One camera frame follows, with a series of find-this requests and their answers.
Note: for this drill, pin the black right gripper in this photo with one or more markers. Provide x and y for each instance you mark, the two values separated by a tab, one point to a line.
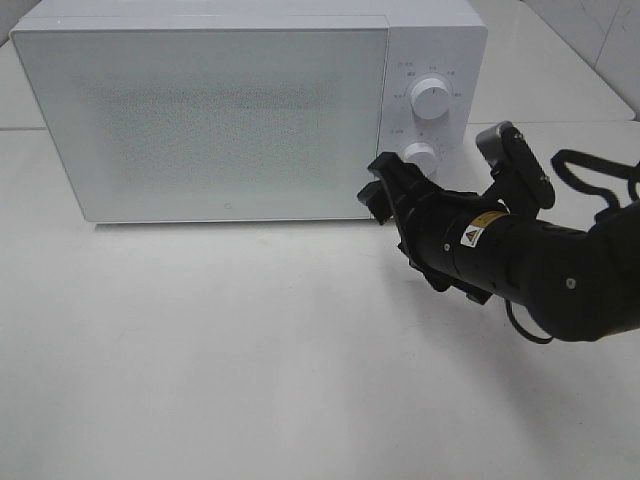
431	221

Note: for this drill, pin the white timer knob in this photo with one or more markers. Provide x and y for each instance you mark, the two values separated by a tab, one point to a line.
423	156

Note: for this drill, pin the white microwave door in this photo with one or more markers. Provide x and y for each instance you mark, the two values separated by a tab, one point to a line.
208	126

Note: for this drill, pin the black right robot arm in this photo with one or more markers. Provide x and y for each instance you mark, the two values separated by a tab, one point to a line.
578	286

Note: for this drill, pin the upper white power knob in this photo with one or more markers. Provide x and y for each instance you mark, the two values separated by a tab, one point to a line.
430	97

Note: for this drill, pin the white microwave oven body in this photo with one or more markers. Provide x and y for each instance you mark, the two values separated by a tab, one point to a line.
443	38

